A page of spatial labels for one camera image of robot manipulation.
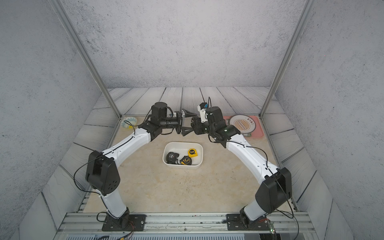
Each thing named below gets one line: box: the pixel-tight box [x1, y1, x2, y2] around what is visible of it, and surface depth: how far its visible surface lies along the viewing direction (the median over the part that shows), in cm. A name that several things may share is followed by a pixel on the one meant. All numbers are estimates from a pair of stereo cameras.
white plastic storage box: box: [162, 141, 204, 169], surface depth 97 cm
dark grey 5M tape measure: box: [166, 151, 180, 165], surface depth 95 cm
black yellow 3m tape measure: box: [179, 155, 192, 166], surface depth 93 cm
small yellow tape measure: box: [188, 148, 198, 158], surface depth 98 cm
